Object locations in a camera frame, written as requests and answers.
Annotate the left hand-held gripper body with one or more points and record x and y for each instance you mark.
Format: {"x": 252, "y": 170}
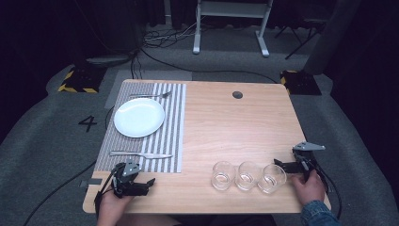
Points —
{"x": 125, "y": 180}

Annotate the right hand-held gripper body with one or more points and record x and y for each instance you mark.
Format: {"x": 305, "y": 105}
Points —
{"x": 306, "y": 157}

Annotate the clear drinking glass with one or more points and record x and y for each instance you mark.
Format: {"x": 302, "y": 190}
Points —
{"x": 223, "y": 175}
{"x": 247, "y": 176}
{"x": 271, "y": 179}

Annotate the person's left hand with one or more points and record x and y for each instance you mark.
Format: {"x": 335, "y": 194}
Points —
{"x": 113, "y": 202}

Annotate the person's right hand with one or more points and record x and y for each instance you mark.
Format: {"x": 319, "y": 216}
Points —
{"x": 309, "y": 190}

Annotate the silver table knife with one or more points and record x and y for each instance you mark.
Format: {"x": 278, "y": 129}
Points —
{"x": 138, "y": 154}

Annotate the grey tape strip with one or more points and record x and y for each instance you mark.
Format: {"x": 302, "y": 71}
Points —
{"x": 92, "y": 181}

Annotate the grey striped placemat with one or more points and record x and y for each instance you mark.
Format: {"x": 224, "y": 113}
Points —
{"x": 171, "y": 138}

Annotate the white round plate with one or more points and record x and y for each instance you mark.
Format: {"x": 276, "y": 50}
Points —
{"x": 139, "y": 117}

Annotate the black yellow striped floor plate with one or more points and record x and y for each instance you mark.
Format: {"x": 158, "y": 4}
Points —
{"x": 301, "y": 83}
{"x": 83, "y": 80}

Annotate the silver fork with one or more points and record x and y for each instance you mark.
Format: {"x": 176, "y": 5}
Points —
{"x": 150, "y": 95}

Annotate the grey curtain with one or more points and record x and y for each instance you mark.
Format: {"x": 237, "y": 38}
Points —
{"x": 329, "y": 37}

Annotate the black folding stand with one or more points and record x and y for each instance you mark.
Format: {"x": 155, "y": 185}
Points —
{"x": 301, "y": 34}

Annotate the grey stand base plate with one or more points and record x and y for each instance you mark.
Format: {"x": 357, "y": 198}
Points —
{"x": 108, "y": 59}

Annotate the white metal desk frame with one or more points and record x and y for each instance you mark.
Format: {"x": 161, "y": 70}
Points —
{"x": 230, "y": 9}

